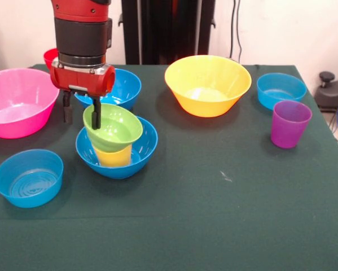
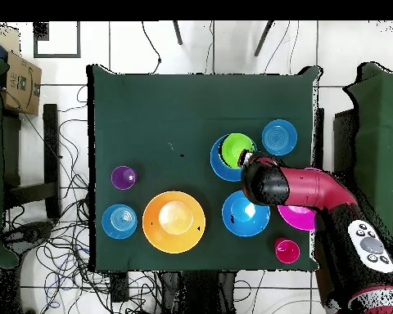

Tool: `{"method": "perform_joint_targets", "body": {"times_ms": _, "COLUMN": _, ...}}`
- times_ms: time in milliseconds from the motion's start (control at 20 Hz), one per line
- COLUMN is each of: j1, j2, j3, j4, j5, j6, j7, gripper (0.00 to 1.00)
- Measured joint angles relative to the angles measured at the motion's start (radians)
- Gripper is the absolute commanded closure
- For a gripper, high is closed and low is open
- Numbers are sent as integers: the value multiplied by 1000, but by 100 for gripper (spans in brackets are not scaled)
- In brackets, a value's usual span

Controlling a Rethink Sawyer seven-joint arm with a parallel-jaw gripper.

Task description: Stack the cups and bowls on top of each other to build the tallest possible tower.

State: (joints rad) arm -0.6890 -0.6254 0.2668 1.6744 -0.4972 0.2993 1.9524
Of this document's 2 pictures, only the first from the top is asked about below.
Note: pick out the green plastic bowl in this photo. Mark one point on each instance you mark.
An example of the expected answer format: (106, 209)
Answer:
(120, 130)

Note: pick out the large orange plastic bowl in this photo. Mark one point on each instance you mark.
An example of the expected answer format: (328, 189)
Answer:
(208, 82)

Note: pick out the dark grey clamp device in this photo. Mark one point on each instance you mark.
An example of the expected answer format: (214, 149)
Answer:
(332, 93)

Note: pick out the large pink plastic bowl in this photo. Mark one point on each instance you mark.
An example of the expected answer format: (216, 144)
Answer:
(19, 96)

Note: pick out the blue plastic bowl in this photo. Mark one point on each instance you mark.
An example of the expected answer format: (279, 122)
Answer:
(146, 152)
(126, 87)

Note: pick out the red plastic cup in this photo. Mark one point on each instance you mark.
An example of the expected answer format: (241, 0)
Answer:
(48, 57)

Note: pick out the dark green table cloth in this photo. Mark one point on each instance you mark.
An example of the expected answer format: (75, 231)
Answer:
(202, 197)

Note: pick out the purple plastic cup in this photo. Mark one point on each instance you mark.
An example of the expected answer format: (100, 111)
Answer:
(290, 124)

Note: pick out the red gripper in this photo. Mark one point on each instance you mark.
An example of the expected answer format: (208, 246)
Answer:
(81, 82)

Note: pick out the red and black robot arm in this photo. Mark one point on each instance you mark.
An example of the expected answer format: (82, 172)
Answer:
(81, 34)

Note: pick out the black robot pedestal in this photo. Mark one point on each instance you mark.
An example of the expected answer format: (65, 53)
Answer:
(168, 28)

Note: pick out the translucent blue shallow bowl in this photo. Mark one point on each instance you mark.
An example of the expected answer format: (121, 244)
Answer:
(278, 87)
(27, 180)

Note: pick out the yellow plastic cup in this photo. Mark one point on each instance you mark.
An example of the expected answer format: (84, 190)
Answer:
(113, 158)

